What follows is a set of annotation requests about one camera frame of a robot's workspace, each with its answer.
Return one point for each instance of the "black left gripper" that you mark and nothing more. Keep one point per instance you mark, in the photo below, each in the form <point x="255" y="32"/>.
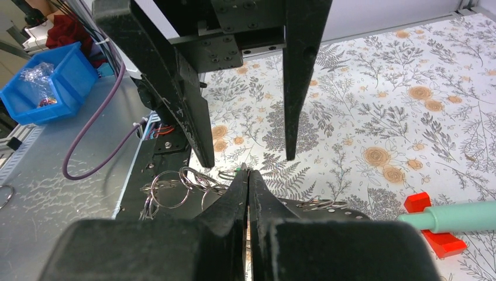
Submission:
<point x="216" y="35"/>

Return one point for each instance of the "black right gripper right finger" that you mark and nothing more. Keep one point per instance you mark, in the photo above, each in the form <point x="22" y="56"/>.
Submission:
<point x="287" y="247"/>

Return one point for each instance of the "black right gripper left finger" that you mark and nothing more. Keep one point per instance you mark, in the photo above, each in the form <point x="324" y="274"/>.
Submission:
<point x="210" y="246"/>

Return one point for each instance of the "silver carabiner keyring with chain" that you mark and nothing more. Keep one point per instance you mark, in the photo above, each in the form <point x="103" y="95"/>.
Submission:
<point x="170" y="190"/>

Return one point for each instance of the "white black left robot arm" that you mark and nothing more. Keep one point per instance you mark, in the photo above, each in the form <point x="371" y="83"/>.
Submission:
<point x="147" y="93"/>

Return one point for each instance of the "red rolling pin stand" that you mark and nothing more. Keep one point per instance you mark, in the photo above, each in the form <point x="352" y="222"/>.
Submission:
<point x="443" y="244"/>

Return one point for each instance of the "floral patterned table mat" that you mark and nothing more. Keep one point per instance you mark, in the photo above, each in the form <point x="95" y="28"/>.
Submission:
<point x="385" y="116"/>

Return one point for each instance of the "blue storage bin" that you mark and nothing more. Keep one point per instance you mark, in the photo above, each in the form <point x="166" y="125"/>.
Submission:
<point x="53" y="85"/>

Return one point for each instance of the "teal rolling pin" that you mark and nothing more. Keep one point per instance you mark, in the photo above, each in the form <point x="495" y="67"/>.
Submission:
<point x="471" y="217"/>

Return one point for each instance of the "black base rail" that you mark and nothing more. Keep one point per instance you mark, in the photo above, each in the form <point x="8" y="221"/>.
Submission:
<point x="167" y="149"/>

